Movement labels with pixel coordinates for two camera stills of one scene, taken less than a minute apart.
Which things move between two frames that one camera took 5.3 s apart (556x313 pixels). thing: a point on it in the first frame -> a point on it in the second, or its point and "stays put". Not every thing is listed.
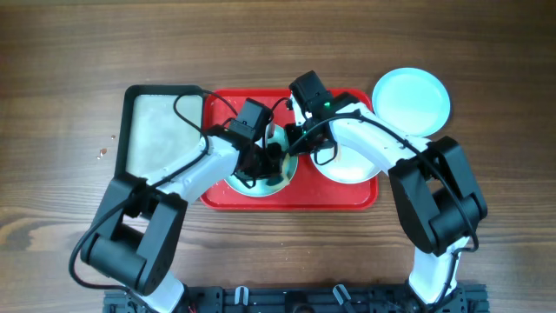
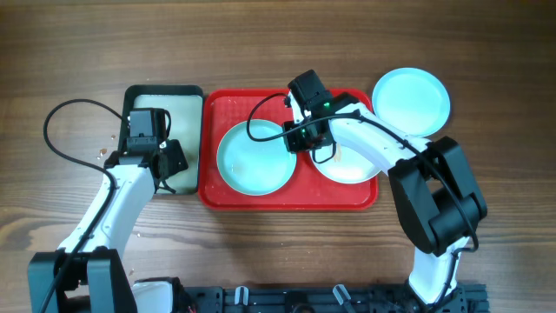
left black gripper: x=271 y=169 -> x=176 y=161
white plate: x=360 y=155 stays put
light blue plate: x=412 y=100 stays put
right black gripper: x=298 y=149 stays put
